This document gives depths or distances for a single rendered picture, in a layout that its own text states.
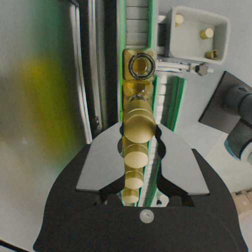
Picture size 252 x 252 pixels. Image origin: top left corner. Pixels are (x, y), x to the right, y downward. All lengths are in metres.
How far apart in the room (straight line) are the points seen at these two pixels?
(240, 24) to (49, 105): 0.76
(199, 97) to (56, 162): 0.60
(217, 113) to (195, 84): 0.20
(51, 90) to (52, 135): 0.07
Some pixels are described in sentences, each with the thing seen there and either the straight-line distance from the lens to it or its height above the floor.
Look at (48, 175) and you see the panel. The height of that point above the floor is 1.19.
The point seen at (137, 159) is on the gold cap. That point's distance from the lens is 0.16.
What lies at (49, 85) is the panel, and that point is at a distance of 0.20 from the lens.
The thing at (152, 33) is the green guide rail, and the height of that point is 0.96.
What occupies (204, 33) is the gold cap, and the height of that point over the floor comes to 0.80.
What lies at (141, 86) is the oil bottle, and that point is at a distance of 0.20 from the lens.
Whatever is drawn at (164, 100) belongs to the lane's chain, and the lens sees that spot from 0.43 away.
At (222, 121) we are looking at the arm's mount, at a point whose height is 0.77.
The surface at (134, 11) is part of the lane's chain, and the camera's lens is 0.42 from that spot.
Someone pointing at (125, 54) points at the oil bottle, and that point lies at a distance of 0.19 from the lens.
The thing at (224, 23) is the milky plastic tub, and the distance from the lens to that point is 0.58.
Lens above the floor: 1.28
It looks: 60 degrees down
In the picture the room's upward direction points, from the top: 173 degrees counter-clockwise
